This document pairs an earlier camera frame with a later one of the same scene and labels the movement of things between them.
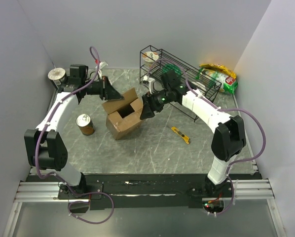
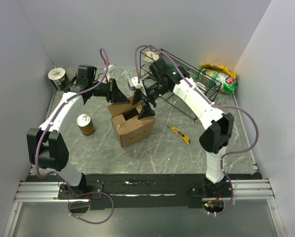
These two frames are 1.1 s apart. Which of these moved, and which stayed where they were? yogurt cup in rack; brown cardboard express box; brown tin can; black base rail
Moved: brown cardboard express box
Stayed: black base rail; brown tin can; yogurt cup in rack
